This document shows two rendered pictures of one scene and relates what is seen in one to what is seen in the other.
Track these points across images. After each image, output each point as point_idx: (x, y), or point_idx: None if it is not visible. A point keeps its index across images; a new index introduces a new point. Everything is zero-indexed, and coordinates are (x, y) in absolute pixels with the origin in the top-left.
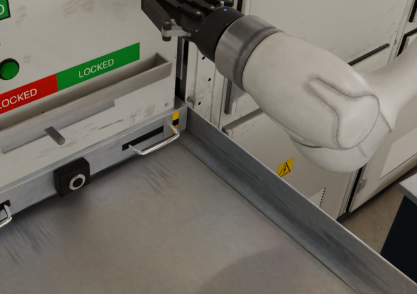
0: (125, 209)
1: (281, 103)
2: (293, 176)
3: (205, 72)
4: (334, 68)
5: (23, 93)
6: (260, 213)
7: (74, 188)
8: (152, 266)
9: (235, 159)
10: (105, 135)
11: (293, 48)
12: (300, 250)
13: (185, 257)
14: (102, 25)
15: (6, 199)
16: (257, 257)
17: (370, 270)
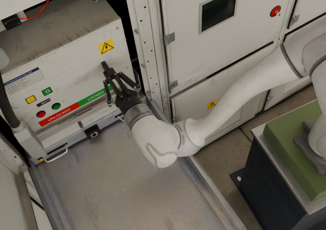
0: (114, 144)
1: (140, 149)
2: None
3: (153, 82)
4: (157, 141)
5: (64, 111)
6: None
7: (93, 137)
8: (121, 173)
9: None
10: (106, 114)
11: (145, 128)
12: (182, 171)
13: (134, 170)
14: (94, 82)
15: (65, 142)
16: (163, 172)
17: (206, 185)
